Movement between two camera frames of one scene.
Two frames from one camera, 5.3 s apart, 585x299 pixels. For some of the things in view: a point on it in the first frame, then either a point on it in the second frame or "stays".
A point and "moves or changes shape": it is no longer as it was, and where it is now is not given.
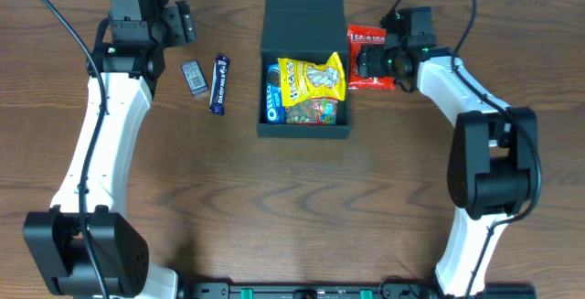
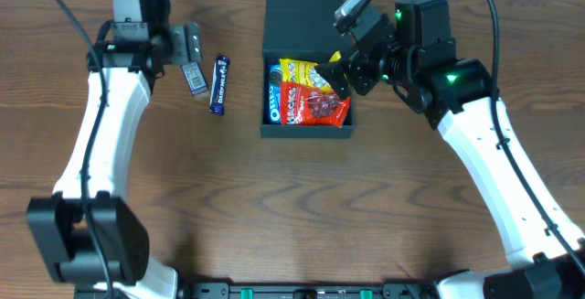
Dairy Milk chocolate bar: (219, 82) stays
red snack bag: (358, 36) moves or changes shape
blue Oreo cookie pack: (275, 110) stays
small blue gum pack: (195, 78) stays
